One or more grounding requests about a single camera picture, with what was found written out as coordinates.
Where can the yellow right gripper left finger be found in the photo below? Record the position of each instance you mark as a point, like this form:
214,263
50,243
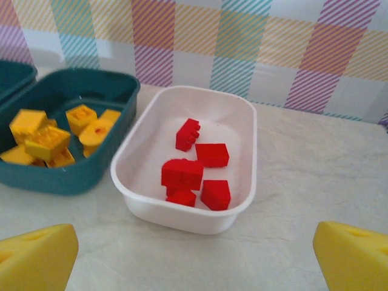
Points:
33,260

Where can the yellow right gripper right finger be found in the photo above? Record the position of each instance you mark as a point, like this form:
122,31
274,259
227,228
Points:
354,260

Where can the yellow lego brick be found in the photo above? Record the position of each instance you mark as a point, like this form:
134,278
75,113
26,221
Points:
110,115
80,116
28,124
62,157
47,145
16,156

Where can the yellow round lego piece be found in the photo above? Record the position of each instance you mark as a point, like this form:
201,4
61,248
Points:
95,133

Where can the red lego brick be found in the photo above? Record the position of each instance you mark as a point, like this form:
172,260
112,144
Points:
188,135
216,194
182,175
212,154
181,197

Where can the teal plastic container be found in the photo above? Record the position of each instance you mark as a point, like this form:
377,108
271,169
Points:
15,75
60,182

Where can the white plastic container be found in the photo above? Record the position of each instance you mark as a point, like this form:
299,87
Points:
182,218

